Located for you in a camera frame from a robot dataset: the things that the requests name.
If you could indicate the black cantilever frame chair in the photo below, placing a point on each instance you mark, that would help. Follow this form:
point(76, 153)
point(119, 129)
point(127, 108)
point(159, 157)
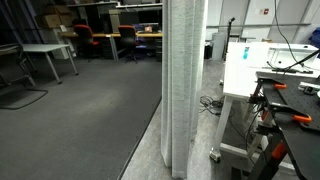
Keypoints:
point(10, 49)

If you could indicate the brown cardboard box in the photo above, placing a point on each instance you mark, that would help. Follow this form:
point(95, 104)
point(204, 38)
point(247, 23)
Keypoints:
point(66, 20)
point(50, 21)

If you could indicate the long wooden office desk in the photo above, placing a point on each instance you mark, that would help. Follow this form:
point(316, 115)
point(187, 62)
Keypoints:
point(110, 35)

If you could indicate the white table with grey legs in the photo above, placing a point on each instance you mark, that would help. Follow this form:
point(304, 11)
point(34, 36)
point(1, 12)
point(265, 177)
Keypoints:
point(43, 47)

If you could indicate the red wall fire alarm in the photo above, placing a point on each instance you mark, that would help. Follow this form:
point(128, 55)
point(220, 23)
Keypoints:
point(266, 11)

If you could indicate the blue plastic bottle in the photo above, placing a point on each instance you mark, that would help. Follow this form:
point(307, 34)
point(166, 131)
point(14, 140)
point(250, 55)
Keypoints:
point(246, 52)

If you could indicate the black tripod stand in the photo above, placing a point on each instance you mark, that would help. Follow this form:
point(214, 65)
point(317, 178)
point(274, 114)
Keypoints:
point(228, 33)

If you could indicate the white plastic tray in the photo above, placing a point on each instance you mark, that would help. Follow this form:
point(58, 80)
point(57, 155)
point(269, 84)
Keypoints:
point(283, 55)

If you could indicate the blue storage bin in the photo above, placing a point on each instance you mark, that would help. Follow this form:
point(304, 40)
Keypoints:
point(315, 38)

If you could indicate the small grey camera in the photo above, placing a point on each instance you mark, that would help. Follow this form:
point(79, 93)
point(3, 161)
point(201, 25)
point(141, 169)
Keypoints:
point(308, 87)

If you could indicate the white cylindrical bin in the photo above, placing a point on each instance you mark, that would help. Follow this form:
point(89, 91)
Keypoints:
point(218, 46)

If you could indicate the dark computer monitor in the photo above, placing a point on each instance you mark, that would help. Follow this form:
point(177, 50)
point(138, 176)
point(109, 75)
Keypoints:
point(129, 18)

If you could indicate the white desk with casters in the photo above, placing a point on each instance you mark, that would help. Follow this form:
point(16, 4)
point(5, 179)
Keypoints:
point(236, 80)

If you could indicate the black stand bar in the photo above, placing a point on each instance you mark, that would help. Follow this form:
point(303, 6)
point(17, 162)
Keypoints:
point(301, 61)

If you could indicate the red black office chair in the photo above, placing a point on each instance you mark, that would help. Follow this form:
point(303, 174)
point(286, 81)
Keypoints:
point(83, 33)
point(127, 33)

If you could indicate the grey wall rail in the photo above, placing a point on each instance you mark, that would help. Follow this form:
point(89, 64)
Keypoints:
point(260, 25)

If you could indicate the grey woven fabric curtain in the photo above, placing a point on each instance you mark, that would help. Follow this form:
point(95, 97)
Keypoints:
point(181, 83)

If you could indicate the small black bin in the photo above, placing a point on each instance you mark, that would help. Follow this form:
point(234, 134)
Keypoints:
point(208, 51)

